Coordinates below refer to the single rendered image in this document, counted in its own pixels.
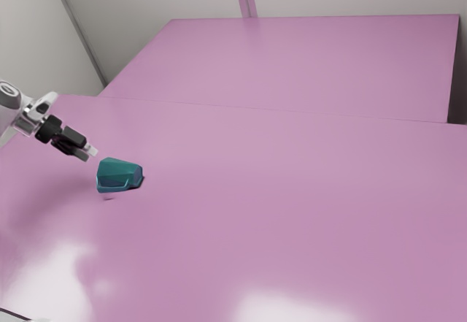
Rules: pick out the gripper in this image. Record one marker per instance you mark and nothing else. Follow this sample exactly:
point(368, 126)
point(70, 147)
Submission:
point(49, 129)

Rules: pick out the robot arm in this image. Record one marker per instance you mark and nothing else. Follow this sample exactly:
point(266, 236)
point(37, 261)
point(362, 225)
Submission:
point(14, 112)

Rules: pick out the teal faceted mug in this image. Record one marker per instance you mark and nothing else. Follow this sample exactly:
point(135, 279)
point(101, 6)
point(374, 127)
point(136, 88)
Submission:
point(118, 175)

